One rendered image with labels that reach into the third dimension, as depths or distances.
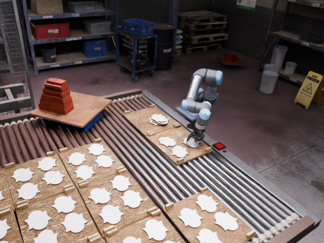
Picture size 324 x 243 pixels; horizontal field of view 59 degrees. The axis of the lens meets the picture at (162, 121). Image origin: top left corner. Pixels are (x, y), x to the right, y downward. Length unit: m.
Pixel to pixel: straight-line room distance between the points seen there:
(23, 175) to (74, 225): 0.57
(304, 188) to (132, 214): 2.45
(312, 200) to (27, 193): 2.86
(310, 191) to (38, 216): 2.90
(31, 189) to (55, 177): 0.16
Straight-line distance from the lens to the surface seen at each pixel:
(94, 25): 6.47
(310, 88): 5.62
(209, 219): 1.77
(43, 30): 6.18
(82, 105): 2.63
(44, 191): 1.96
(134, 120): 2.57
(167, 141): 2.29
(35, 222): 1.79
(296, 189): 3.70
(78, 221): 1.74
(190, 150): 2.25
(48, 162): 2.16
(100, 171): 2.03
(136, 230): 1.68
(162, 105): 2.89
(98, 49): 6.65
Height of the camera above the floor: 2.25
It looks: 31 degrees down
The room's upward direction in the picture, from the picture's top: 4 degrees clockwise
